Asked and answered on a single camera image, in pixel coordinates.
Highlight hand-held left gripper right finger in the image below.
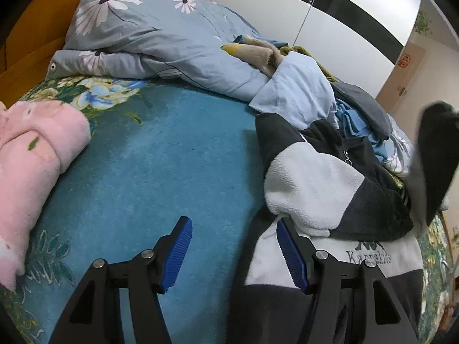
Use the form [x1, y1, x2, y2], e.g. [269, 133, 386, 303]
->
[276, 218, 418, 344]

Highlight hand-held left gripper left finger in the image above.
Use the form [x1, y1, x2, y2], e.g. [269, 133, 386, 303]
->
[48, 216, 193, 344]

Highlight black and white fleece jacket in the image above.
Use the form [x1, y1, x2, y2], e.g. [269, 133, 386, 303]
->
[229, 101, 459, 344]

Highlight teal floral bedsheet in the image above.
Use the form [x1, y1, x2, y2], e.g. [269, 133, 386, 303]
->
[0, 73, 456, 344]

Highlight dark grey garment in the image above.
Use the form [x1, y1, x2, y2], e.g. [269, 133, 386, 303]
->
[332, 82, 392, 140]

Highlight light blue garment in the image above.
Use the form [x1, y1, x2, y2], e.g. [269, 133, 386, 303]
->
[249, 51, 336, 131]

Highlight pink fleece blanket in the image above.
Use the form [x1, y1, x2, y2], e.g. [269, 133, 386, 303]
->
[0, 99, 91, 292]

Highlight beige plush toy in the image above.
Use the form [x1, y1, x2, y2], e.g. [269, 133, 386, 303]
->
[220, 35, 287, 79]

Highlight blue floral quilt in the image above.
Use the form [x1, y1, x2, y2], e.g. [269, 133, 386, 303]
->
[45, 0, 415, 178]

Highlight beige door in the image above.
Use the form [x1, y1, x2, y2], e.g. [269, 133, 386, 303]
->
[376, 41, 427, 115]

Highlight white wardrobe with black stripe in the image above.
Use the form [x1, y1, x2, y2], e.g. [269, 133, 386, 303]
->
[189, 0, 422, 99]

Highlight wooden headboard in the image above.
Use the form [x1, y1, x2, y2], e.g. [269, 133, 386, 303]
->
[0, 0, 194, 95]

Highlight green plant wall sticker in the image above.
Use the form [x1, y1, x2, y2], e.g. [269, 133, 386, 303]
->
[414, 10, 433, 36]

